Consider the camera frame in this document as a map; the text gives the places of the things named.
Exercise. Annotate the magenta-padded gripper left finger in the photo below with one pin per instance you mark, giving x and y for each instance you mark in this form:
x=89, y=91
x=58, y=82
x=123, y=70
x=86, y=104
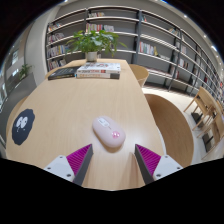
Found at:
x=63, y=166

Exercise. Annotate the ceiling spot lights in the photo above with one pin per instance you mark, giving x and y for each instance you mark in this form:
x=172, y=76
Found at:
x=213, y=48

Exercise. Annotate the pale pink computer mouse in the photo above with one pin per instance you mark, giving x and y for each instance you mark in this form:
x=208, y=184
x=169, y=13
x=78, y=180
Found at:
x=108, y=131

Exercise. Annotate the dark cartoon-eyed mouse pad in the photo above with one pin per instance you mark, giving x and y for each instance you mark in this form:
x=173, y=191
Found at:
x=22, y=131

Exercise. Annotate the grey low counter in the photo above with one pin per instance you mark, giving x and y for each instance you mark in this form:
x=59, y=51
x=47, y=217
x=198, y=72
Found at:
x=15, y=96

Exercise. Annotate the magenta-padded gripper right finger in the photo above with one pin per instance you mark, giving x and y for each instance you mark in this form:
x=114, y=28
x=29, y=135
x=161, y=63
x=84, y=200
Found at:
x=163, y=166

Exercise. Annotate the rounded wooden chair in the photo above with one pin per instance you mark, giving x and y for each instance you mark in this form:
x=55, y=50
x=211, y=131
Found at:
x=173, y=130
x=140, y=73

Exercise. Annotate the small green potted plant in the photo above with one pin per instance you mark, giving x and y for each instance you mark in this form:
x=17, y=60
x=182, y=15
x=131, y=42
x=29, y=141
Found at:
x=24, y=70

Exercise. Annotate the wooden slat-back chair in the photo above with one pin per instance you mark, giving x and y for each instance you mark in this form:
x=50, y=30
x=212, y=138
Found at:
x=216, y=126
x=203, y=98

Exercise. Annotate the black hardcover book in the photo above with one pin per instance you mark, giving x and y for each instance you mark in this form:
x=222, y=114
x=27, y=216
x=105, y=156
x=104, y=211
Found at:
x=63, y=72

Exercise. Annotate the grey bookshelf unit with books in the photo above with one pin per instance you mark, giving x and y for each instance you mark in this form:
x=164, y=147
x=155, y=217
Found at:
x=150, y=33

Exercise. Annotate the white-covered thick book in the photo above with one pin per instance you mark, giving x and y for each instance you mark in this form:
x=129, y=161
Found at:
x=100, y=67

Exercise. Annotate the green potted plant, white pot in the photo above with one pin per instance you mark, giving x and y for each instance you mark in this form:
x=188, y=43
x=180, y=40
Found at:
x=93, y=41

